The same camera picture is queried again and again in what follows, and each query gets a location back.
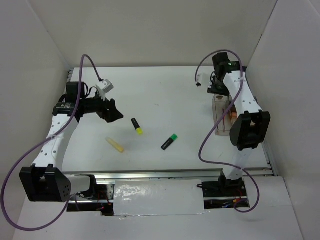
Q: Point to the red gel pen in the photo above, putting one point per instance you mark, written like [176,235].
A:
[223,120]

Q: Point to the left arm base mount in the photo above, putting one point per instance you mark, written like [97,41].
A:
[99,198]

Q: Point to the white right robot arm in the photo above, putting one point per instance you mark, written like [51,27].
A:
[250,128]

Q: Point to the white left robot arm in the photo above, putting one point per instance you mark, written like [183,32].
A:
[44,181]

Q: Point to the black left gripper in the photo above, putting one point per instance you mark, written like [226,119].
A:
[112,114]

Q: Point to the pale yellow highlighter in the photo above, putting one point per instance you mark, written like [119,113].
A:
[115,145]

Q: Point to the black green-capped highlighter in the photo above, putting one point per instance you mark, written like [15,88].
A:
[168,142]

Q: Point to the clear compartment organizer box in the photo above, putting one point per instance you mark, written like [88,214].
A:
[220,104]

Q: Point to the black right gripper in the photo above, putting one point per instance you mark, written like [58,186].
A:
[212,89]

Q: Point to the black yellow-capped highlighter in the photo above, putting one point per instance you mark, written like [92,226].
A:
[137,127]

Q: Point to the white foil sheet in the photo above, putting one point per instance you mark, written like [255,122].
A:
[158,198]

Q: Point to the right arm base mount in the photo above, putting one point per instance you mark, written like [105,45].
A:
[224,193]

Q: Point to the aluminium front rail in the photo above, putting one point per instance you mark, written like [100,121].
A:
[151,175]

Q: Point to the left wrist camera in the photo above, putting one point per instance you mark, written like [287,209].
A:
[104,87]

